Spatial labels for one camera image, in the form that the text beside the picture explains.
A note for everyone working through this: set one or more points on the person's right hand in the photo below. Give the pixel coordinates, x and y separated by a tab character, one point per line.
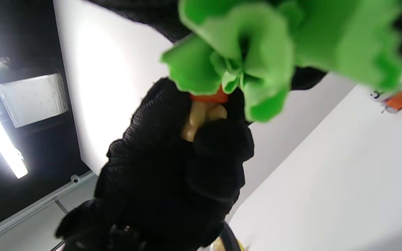
141	12

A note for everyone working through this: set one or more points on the person's left hand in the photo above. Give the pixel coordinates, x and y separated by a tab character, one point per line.
159	174

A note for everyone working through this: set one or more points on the orange capped dog ornament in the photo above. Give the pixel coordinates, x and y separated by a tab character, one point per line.
201	116

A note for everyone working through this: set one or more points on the green dusting cloth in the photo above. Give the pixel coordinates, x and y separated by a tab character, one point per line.
274	38

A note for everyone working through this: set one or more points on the small white cat ornament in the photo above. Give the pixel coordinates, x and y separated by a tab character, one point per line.
398	99

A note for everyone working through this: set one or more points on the large white backdrop board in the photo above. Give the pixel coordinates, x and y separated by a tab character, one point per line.
110	87

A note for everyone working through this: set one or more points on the small white dome sensor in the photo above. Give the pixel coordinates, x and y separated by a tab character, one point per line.
75	179

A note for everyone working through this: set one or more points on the white square ceiling panel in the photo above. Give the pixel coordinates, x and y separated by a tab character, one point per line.
31	101

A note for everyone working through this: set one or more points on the white wall rail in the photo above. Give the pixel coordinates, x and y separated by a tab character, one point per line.
30	211

